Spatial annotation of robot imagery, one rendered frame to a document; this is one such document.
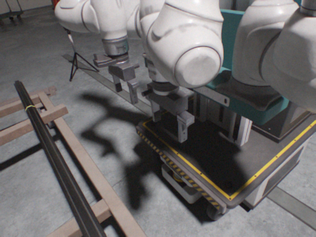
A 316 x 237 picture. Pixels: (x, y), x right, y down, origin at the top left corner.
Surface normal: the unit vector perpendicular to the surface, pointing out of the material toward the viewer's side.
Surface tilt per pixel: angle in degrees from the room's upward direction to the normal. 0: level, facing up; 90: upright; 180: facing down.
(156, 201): 0
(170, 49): 60
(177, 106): 90
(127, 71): 90
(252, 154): 0
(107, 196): 0
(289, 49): 96
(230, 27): 90
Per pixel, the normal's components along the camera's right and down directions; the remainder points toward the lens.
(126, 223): -0.08, -0.79
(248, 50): -0.96, 0.15
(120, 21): 0.66, 0.44
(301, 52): -0.90, 0.37
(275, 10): -0.32, -0.07
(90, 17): -0.60, 0.46
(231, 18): -0.80, 0.42
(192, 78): 0.18, 0.69
